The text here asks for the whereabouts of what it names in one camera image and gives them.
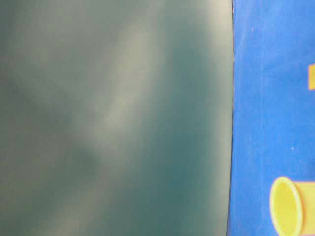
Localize blue table cloth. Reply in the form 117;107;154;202
227;0;315;236

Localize orange block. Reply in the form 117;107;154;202
308;64;315;90

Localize yellow plastic cup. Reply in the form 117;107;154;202
269;177;315;236

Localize green board panel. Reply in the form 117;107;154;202
0;0;233;236

